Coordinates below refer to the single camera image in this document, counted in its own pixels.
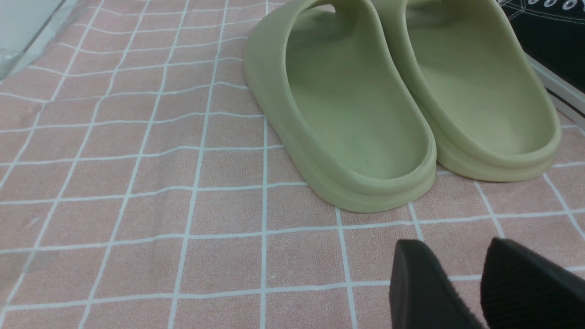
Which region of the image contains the black canvas sneaker left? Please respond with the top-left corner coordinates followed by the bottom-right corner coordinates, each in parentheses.
top-left (499, 0), bottom-right (585, 128)

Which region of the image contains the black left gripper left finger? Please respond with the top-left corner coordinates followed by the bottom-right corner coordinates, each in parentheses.
top-left (389, 239), bottom-right (484, 329)

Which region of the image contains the green slide sandal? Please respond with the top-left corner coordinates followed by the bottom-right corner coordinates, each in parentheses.
top-left (243, 0), bottom-right (437, 213)
top-left (372, 0), bottom-right (562, 182)

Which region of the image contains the pink checkered tablecloth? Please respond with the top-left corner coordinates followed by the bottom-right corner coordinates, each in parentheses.
top-left (0, 0), bottom-right (585, 329)

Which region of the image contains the green slide sandal right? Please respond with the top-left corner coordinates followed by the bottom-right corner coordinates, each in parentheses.
top-left (372, 0), bottom-right (562, 182)

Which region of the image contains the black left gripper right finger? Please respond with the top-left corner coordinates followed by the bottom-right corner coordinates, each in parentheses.
top-left (480, 238), bottom-right (585, 329)

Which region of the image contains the green slide sandal left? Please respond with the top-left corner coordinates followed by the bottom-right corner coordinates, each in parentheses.
top-left (243, 0), bottom-right (437, 213)

